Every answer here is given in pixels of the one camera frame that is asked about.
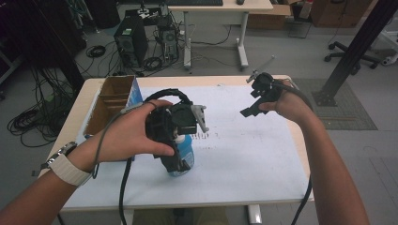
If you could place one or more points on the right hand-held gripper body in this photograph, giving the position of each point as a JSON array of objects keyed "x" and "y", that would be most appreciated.
[{"x": 266, "y": 89}]

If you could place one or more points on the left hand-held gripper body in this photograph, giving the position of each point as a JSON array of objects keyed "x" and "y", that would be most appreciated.
[{"x": 184, "y": 117}]

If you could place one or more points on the blue bottle with white cap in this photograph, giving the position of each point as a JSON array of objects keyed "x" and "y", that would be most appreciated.
[{"x": 186, "y": 150}]

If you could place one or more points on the cardboard box with blue side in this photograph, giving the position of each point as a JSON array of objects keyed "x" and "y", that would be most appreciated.
[{"x": 115, "y": 93}]

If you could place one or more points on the person's right hand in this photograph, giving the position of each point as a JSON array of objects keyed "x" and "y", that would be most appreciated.
[{"x": 292, "y": 106}]

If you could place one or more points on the person's left hand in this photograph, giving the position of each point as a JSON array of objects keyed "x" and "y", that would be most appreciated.
[{"x": 125, "y": 137}]

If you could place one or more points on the white table mat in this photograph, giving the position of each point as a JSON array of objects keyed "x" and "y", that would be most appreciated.
[{"x": 250, "y": 162}]

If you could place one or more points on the brown cardboard box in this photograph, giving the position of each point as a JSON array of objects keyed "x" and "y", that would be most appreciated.
[{"x": 269, "y": 18}]

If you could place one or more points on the open computer tower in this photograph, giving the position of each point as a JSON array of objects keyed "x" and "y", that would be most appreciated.
[{"x": 169, "y": 40}]

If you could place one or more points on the white table leg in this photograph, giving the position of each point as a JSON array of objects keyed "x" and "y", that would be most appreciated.
[{"x": 254, "y": 215}]

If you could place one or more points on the black office chair base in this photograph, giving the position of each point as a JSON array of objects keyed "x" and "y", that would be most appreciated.
[{"x": 344, "y": 53}]

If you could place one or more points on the grey floor mat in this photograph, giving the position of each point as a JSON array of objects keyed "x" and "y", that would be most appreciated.
[{"x": 350, "y": 115}]

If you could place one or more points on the white desk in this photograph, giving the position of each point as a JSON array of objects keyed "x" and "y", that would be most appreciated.
[{"x": 225, "y": 7}]

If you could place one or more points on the black computer tower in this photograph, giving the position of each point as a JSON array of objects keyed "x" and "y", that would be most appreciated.
[{"x": 131, "y": 40}]

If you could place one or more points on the brown cabinet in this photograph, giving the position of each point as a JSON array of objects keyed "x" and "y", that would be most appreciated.
[{"x": 341, "y": 12}]

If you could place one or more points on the black board with white marks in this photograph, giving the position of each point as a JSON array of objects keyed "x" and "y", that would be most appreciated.
[{"x": 144, "y": 14}]

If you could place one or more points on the black keyboard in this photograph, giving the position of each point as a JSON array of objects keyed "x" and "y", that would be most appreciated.
[{"x": 194, "y": 2}]

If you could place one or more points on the black curtain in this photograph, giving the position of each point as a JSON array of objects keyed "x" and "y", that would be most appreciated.
[{"x": 40, "y": 34}]

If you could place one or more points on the black metal post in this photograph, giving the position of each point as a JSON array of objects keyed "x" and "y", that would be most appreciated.
[{"x": 356, "y": 50}]

